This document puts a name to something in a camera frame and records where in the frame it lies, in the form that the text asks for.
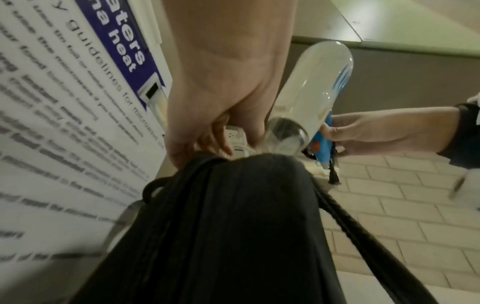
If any person's left hand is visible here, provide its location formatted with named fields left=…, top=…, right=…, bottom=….
left=160, top=0, right=300, bottom=171

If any person's right hand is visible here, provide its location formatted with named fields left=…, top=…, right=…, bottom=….
left=319, top=106, right=432, bottom=157

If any black power cord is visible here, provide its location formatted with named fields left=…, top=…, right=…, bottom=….
left=301, top=146, right=343, bottom=186

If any blue and white hair dryer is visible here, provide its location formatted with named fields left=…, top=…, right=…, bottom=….
left=262, top=41, right=355, bottom=179

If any black fabric bag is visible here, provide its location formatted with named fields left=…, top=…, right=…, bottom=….
left=69, top=151, right=441, bottom=304

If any person's right forearm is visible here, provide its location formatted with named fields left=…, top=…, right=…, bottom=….
left=428, top=106, right=463, bottom=153

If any right wristband with marker tags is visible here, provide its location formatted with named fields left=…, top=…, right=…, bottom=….
left=436, top=92, right=480, bottom=171

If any purple and white poster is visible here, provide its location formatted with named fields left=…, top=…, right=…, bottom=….
left=0, top=0, right=175, bottom=269

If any white wall socket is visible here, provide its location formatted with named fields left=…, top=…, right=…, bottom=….
left=224, top=125, right=251, bottom=160

